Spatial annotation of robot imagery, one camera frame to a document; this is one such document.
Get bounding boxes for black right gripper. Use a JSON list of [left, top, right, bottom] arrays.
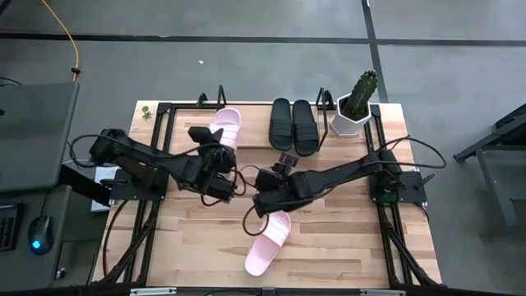
[[255, 152, 300, 193]]

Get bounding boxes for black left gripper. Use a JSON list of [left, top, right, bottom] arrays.
[[187, 126, 238, 174]]

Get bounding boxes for pink foam slide sandal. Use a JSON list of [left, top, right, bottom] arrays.
[[207, 107, 242, 152], [244, 210, 293, 278]]

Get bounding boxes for black foam slide sandal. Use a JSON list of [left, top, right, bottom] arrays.
[[269, 97, 294, 151], [292, 99, 321, 158]]

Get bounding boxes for white hexagonal plant pot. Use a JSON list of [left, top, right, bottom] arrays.
[[330, 93, 373, 138]]

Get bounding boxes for green columnar cactus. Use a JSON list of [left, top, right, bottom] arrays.
[[343, 69, 378, 120]]

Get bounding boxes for black tape strip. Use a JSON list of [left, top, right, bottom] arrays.
[[0, 31, 526, 47], [360, 0, 390, 104]]

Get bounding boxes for white paper sheet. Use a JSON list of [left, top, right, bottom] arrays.
[[90, 165, 121, 214]]

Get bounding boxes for grey flat monitor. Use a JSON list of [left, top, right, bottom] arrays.
[[0, 81, 81, 194]]

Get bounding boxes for black computer mouse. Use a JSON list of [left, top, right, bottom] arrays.
[[27, 215, 55, 257]]

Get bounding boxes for grey metal table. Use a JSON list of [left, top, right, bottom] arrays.
[[451, 102, 526, 242]]

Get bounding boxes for black keyboard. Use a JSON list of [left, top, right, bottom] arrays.
[[0, 202, 25, 252]]

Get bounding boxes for dark grey desk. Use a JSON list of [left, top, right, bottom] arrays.
[[0, 183, 108, 293]]

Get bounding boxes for black wire shoe shelf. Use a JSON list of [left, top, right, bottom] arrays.
[[205, 85, 335, 151]]

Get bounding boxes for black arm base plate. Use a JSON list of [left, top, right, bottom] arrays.
[[367, 170, 428, 206], [108, 168, 170, 202]]

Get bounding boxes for black aluminium table frame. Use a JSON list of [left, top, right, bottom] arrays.
[[92, 100, 443, 289]]

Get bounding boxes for black desk mount bracket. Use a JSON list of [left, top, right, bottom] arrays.
[[57, 162, 114, 206]]

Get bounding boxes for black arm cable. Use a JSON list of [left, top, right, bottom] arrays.
[[67, 132, 124, 169], [376, 135, 448, 169]]

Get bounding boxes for yellow cable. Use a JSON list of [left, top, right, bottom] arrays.
[[39, 0, 81, 82]]

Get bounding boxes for black power cable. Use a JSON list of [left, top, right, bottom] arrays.
[[101, 199, 128, 277]]

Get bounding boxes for silver metal bracket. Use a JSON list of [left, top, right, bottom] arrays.
[[359, 289, 407, 296], [129, 287, 178, 296]]

